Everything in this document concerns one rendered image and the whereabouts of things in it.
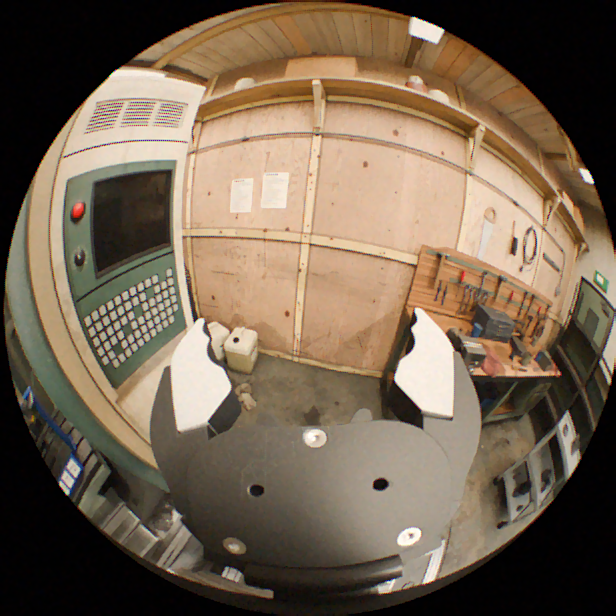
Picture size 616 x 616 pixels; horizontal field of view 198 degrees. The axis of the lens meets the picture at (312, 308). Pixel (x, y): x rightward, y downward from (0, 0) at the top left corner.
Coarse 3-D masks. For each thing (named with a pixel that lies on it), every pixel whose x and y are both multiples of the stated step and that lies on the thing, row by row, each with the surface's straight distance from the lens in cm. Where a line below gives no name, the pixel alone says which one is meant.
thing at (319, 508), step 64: (256, 448) 6; (320, 448) 6; (384, 448) 6; (192, 512) 6; (256, 512) 6; (320, 512) 5; (384, 512) 6; (448, 512) 6; (256, 576) 6; (320, 576) 6; (384, 576) 6
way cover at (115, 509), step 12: (108, 492) 114; (108, 504) 114; (120, 504) 109; (96, 516) 123; (108, 516) 115; (120, 516) 112; (132, 516) 107; (108, 528) 120; (120, 528) 113; (132, 528) 108; (144, 528) 105; (120, 540) 116; (132, 540) 112; (144, 540) 107; (156, 540) 103; (144, 552) 110
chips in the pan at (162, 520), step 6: (168, 492) 100; (168, 498) 99; (168, 504) 100; (162, 510) 102; (168, 510) 100; (156, 516) 104; (162, 516) 101; (168, 516) 100; (156, 522) 104; (162, 522) 102; (168, 522) 100; (156, 528) 106; (162, 528) 103; (168, 528) 101
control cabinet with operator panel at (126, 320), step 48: (96, 96) 85; (144, 96) 86; (192, 96) 97; (96, 144) 74; (144, 144) 79; (96, 192) 68; (144, 192) 74; (96, 240) 67; (144, 240) 74; (96, 288) 68; (144, 288) 75; (96, 336) 71; (144, 336) 79; (144, 384) 94; (144, 432) 107
